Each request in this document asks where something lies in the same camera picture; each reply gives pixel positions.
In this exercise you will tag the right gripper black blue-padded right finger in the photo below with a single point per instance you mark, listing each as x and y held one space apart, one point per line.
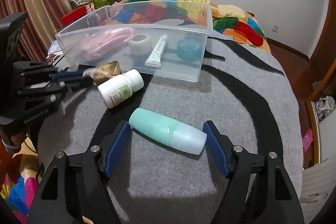
259 189

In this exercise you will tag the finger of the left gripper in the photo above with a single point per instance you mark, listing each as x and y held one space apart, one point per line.
60 84
35 68

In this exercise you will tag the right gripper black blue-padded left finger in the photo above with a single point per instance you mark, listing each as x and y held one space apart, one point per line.
74 187

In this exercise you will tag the small brown block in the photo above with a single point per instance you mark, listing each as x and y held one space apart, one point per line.
103 73

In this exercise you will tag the white pill bottle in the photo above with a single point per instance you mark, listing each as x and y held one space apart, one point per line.
120 88

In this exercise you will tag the white tape roll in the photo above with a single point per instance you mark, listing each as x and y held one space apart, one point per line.
140 45

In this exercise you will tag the mint green white bottle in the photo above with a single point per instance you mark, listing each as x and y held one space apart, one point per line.
168 131

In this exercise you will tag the white ointment tube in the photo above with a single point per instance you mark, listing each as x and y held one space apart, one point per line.
154 60

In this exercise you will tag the clear plastic storage box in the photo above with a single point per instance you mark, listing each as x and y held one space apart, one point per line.
86 42

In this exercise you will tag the blue tape roll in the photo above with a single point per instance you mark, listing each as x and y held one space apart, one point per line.
189 50

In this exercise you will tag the white radiator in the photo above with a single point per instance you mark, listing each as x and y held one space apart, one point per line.
317 184

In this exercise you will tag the red box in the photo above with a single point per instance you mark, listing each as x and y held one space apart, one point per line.
74 15

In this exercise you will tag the wooden shelf unit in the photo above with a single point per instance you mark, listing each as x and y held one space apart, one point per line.
322 62

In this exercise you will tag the pink croc shoe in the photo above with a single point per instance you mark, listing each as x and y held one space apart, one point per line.
307 139

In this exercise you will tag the grey black patterned blanket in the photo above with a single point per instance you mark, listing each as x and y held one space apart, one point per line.
143 148

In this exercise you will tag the colourful patchwork quilt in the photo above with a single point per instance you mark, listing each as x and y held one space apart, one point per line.
227 19

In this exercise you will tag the white wall socket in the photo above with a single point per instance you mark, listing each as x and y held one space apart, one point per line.
275 28

